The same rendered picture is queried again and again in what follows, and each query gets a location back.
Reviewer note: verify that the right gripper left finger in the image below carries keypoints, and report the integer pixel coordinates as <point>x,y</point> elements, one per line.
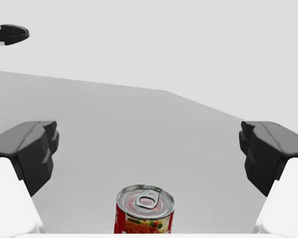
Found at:
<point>27,161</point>

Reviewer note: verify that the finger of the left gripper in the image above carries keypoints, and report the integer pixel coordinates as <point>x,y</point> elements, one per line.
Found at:
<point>10,34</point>

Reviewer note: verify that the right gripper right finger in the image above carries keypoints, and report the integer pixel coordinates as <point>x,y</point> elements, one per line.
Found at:
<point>268,161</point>

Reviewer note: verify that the red and white can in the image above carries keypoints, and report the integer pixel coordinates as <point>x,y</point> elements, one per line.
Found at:
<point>145,215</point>

